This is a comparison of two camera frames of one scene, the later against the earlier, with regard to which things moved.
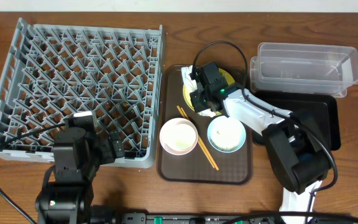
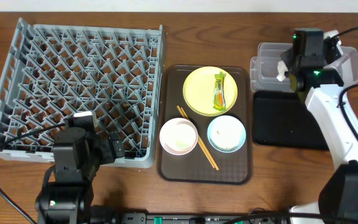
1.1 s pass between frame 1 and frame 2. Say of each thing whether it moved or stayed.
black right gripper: moved
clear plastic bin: stayed
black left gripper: stayed
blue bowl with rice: stayed
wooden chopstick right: stayed
